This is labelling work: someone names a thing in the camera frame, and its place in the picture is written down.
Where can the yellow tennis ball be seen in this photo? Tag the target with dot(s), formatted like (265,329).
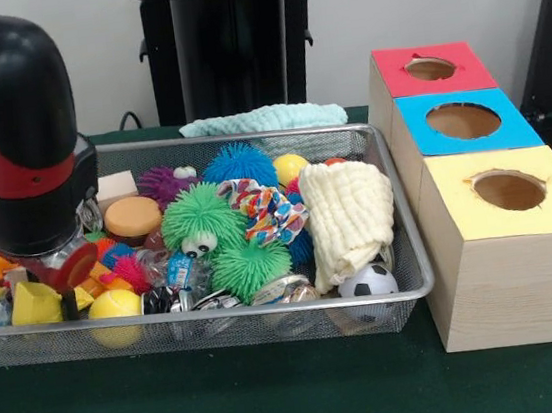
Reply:
(114,305)

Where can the multicoloured patterned cloth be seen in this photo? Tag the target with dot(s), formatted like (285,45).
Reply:
(268,210)

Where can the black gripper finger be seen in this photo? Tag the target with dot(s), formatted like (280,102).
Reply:
(69,304)

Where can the mint green cloth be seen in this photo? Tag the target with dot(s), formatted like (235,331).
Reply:
(265,118)

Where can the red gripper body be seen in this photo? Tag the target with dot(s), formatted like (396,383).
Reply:
(70,268)

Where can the dark green tablecloth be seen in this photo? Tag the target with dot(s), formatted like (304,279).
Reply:
(279,397)

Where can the purple spiky ball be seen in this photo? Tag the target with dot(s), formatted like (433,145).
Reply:
(165,185)

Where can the green spiky ball with face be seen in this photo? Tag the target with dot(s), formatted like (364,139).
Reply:
(200,218)

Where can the yellow-green ball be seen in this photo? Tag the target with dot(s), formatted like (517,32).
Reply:
(291,167)

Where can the wooden box with three holes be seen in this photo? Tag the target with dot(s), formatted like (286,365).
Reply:
(510,268)

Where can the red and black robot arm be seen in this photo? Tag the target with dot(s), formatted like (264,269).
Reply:
(15,128)

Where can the yellow toy cheese wedge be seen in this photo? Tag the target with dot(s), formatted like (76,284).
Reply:
(34,303)

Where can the clear mesh bin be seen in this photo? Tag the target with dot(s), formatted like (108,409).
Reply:
(221,330)

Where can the blue spiky ball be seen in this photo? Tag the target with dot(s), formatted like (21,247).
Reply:
(237,163)

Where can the small soccer ball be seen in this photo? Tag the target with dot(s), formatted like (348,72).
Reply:
(368,281)

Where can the cream waffle cloth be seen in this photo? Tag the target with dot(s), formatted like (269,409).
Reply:
(348,218)

